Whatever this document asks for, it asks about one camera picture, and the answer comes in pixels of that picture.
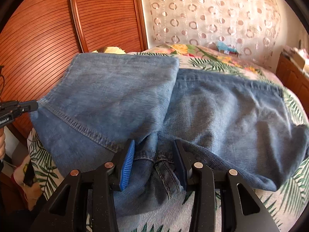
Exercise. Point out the floral pink blanket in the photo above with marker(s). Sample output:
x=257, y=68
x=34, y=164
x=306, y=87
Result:
x=198, y=57

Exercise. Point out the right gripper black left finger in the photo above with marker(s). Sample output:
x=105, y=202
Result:
x=66, y=209

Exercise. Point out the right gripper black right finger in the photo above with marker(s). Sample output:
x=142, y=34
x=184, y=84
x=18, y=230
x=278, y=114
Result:
x=241, y=209

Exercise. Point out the palm leaf print quilt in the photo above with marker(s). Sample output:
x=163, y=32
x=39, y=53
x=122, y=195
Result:
x=241, y=149

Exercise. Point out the wooden louvered wardrobe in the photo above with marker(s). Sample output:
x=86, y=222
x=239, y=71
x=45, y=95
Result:
x=39, y=38

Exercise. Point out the open cardboard box on cabinet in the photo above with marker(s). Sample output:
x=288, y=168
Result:
x=298, y=56

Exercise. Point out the wooden side cabinet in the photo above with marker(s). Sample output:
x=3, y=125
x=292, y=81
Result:
x=294, y=79

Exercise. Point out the blue denim jeans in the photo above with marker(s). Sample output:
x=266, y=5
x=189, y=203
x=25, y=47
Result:
x=159, y=125

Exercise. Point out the yellow plush toy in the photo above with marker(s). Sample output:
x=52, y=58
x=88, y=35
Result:
x=112, y=50

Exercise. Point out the circle patterned sheer curtain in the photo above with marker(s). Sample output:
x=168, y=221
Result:
x=250, y=27

